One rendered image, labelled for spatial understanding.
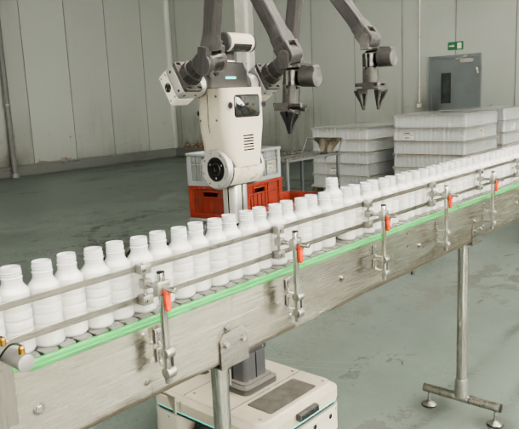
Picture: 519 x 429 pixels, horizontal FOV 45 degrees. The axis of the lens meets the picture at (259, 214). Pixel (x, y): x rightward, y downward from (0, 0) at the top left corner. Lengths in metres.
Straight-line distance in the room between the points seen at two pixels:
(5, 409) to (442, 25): 11.96
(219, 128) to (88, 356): 1.31
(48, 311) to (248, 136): 1.39
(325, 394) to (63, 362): 1.61
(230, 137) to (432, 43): 10.52
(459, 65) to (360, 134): 3.99
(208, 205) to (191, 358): 2.83
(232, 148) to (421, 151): 6.12
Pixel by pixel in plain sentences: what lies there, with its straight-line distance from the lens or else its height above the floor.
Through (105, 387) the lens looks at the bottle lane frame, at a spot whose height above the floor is 0.89.
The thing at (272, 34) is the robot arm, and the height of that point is 1.65.
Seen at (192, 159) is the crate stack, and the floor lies 1.07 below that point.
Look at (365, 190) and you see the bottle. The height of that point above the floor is 1.14.
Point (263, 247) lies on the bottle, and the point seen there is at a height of 1.06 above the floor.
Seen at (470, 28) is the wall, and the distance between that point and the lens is 12.46.
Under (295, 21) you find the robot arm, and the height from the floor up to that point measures 1.74.
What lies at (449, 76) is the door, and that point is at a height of 1.72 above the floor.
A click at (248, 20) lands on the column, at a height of 2.90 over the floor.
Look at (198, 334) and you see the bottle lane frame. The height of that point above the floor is 0.92.
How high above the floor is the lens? 1.45
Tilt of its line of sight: 10 degrees down
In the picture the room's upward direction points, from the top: 3 degrees counter-clockwise
